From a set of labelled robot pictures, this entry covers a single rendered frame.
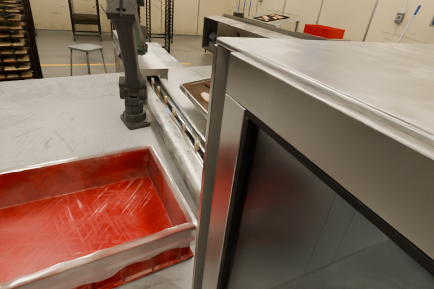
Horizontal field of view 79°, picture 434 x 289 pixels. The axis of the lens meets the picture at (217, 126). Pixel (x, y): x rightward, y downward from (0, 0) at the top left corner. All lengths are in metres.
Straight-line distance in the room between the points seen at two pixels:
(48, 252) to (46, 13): 7.57
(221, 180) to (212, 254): 0.08
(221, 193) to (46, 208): 0.63
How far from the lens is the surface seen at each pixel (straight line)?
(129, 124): 1.09
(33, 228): 0.75
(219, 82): 0.20
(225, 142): 0.17
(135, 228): 0.68
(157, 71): 1.52
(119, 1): 0.84
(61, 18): 8.06
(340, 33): 4.61
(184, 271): 0.62
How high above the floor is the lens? 1.33
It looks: 27 degrees down
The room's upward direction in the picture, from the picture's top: 6 degrees clockwise
